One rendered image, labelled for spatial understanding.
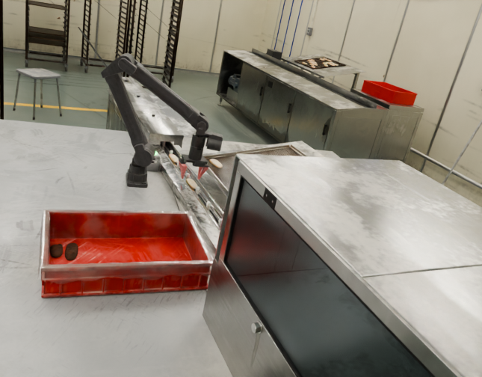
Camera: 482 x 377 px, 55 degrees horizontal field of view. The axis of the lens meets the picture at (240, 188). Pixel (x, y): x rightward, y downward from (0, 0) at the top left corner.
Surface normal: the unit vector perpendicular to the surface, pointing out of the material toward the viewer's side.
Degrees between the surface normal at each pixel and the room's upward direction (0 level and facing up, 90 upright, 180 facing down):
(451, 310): 0
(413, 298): 0
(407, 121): 90
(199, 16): 90
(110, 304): 0
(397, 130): 90
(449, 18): 90
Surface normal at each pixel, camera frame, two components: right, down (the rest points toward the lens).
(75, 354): 0.19, -0.90
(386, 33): -0.90, 0.00
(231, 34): 0.39, 0.43
